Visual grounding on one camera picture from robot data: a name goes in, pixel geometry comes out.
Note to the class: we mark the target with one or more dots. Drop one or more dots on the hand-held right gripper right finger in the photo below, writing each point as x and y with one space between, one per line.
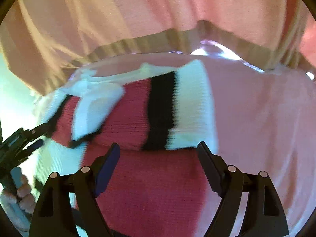
209 167

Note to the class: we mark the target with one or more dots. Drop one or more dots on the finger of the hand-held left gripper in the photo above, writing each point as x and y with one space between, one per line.
38 129
35 145

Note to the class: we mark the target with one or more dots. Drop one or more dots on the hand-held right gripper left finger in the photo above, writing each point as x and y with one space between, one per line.
108 167

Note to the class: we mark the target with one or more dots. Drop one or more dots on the red black white striped sweater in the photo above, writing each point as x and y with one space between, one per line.
133 108

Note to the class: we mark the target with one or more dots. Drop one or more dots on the person's left hand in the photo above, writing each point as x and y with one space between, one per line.
24 196

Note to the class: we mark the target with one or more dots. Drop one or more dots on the pink patterned blanket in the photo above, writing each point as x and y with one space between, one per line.
259 116

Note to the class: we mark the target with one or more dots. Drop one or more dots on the pink curtain with tan hem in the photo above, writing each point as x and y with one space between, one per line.
123 17

